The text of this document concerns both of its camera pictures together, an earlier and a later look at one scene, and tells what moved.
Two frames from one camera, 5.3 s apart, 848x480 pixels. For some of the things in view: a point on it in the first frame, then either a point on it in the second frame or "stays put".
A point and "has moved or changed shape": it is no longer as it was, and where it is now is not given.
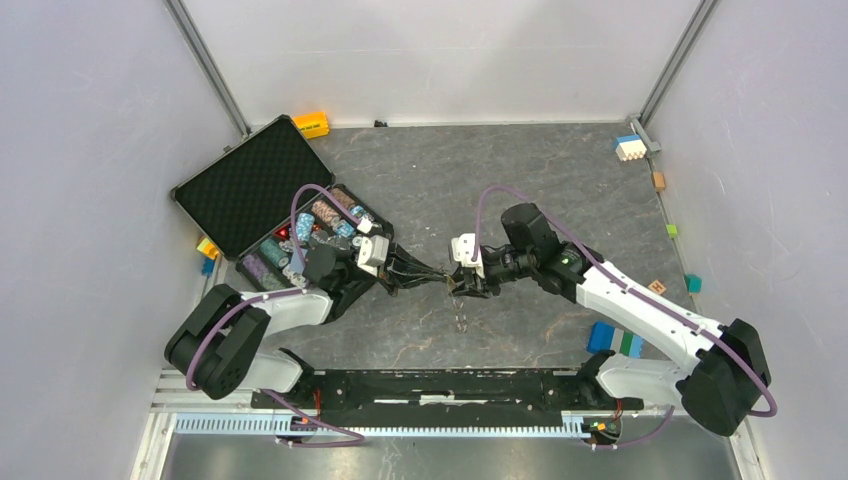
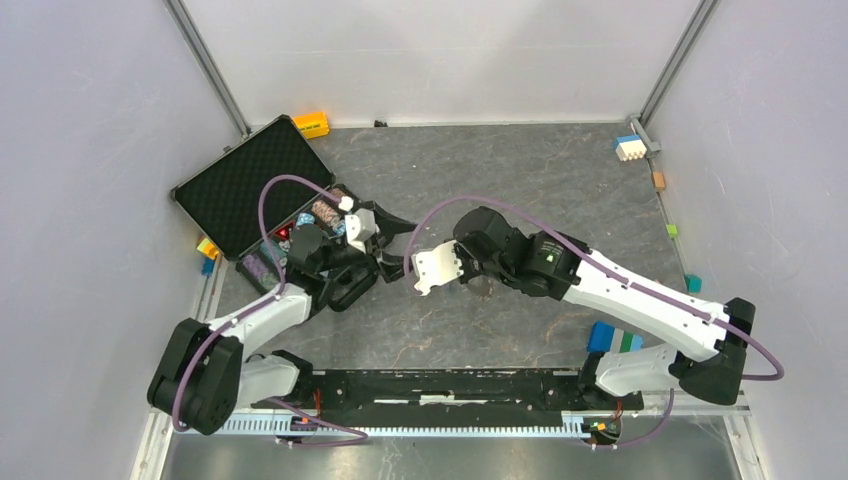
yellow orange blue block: (209, 252) stays put
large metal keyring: (460, 317) has moved or changed shape
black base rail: (445, 390) stays put
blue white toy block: (629, 147) stays put
